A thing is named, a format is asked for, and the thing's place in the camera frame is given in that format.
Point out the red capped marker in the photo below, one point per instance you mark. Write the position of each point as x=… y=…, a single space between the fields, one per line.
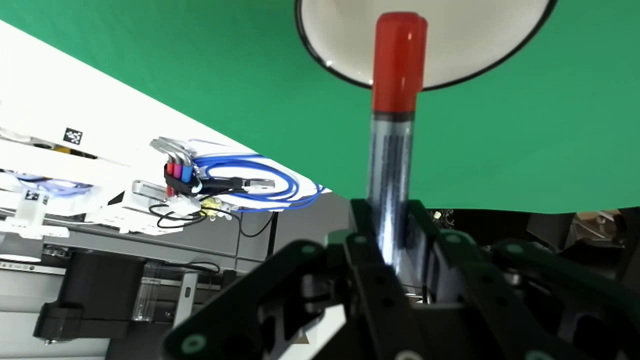
x=396 y=82

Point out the yellow enamel mug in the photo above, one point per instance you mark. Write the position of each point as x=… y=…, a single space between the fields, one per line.
x=466 y=39

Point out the green table cloth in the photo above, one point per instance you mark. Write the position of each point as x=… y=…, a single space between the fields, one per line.
x=554 y=129

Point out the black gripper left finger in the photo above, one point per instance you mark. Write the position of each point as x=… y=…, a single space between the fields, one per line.
x=259 y=315

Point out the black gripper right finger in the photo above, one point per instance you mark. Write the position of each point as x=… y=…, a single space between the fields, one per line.
x=514 y=301

